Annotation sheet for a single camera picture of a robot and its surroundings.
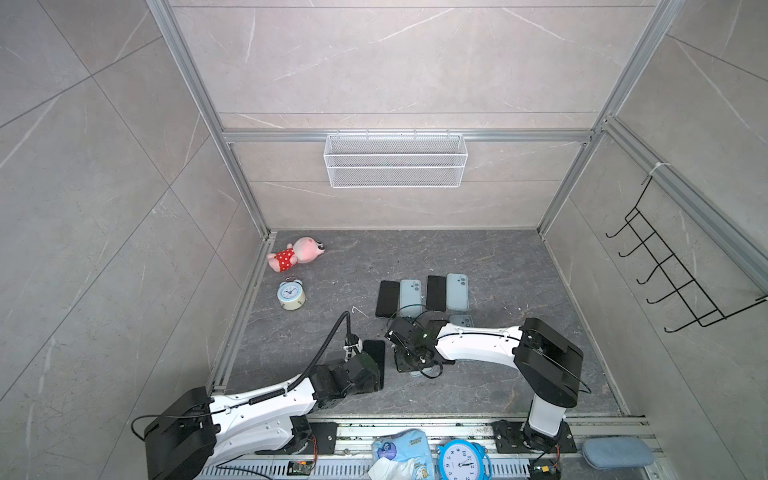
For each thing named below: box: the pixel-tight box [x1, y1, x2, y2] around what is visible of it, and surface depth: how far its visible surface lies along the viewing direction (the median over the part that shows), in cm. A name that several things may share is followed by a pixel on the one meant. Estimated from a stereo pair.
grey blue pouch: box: [581, 437, 655, 470], surface depth 70 cm
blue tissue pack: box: [371, 429, 435, 480], surface depth 69 cm
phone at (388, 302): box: [375, 280, 400, 318], surface depth 100 cm
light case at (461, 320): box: [448, 314, 475, 328], surface depth 97 cm
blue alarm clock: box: [437, 439, 492, 480], surface depth 70 cm
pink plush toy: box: [267, 236, 326, 272], surface depth 106 cm
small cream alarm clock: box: [277, 277, 307, 311], surface depth 99 cm
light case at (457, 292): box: [446, 273, 469, 311], surface depth 103 cm
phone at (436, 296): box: [426, 275, 447, 313], surface depth 102 cm
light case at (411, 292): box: [400, 279, 423, 318], surface depth 104 cm
